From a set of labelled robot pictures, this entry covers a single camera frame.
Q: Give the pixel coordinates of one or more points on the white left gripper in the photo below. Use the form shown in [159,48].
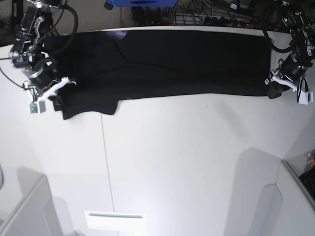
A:
[278,83]

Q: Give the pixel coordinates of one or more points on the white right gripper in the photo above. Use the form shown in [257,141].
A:
[48,92]

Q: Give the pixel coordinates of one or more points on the black T-shirt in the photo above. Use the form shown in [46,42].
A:
[112,66]

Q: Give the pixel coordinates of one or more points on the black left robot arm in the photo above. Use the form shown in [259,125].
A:
[291,72]

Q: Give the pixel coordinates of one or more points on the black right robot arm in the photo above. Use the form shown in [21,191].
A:
[28,53]

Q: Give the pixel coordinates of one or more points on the black keyboard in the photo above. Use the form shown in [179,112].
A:
[308,180]

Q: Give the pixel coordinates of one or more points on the left white side panel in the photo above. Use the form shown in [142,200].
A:
[34,215]

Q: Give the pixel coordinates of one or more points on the white side panel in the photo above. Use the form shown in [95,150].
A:
[34,215]
[297,215]

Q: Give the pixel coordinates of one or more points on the blue plastic box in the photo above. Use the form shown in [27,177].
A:
[143,3]

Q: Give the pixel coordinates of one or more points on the right white side panel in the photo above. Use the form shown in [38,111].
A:
[297,215]

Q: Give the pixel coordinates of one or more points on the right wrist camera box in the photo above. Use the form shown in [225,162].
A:
[37,107]

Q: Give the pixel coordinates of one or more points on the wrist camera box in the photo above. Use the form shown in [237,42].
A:
[37,107]
[305,97]

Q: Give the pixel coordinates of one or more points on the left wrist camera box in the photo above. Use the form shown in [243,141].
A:
[305,97]

